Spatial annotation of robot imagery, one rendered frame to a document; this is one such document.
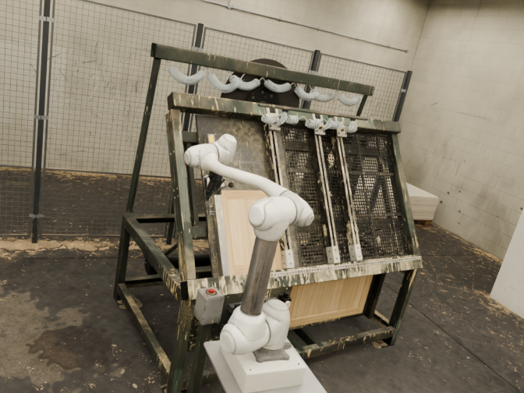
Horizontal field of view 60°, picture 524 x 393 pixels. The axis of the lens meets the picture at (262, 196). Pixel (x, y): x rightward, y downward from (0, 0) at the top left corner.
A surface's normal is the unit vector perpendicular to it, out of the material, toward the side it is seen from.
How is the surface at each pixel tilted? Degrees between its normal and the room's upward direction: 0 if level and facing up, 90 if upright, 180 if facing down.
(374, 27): 90
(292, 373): 90
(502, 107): 90
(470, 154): 90
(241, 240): 57
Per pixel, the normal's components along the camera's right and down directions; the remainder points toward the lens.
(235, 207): 0.54, -0.22
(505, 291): -0.90, -0.05
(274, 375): 0.40, 0.34
